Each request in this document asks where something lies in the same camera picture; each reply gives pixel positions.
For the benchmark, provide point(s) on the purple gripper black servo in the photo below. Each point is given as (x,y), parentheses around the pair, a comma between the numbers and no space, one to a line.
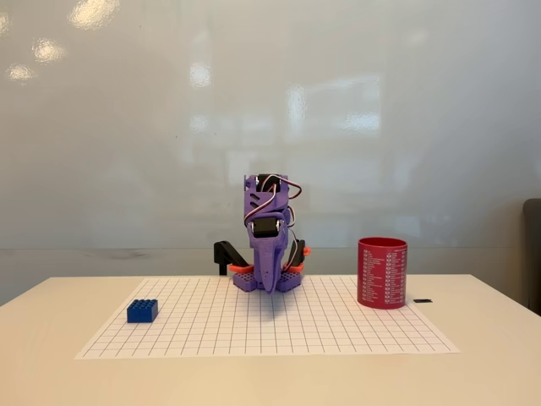
(267,255)

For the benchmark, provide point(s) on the blue toy brick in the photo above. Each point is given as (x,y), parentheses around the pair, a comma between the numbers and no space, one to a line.
(143,311)

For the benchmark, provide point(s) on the purple robot arm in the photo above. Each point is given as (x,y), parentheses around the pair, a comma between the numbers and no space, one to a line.
(255,199)

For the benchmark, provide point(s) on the red cup with white print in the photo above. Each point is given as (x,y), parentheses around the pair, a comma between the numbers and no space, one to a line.
(380,275)

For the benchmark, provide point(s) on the black orange table clamp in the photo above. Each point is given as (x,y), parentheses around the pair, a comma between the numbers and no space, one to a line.
(224,251)
(299,253)

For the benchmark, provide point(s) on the white grid paper sheet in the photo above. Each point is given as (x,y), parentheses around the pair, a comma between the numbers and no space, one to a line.
(262,325)

